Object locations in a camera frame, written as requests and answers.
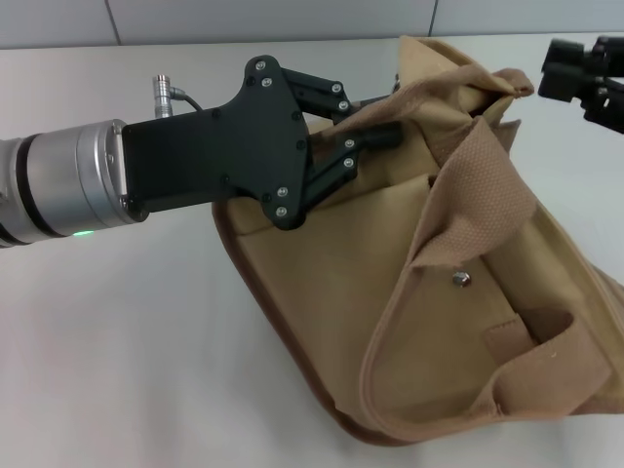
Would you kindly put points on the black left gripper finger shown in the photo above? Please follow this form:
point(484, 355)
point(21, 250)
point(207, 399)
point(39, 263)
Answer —
point(382, 135)

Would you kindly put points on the khaki canvas food bag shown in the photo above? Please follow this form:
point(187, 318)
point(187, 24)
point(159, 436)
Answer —
point(439, 317)

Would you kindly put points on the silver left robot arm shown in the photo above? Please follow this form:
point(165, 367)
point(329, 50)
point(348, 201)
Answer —
point(58, 180)

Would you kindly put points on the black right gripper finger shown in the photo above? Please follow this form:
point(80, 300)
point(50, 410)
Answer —
point(560, 82)
point(565, 51)

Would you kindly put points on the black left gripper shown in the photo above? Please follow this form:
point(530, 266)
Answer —
point(219, 156)

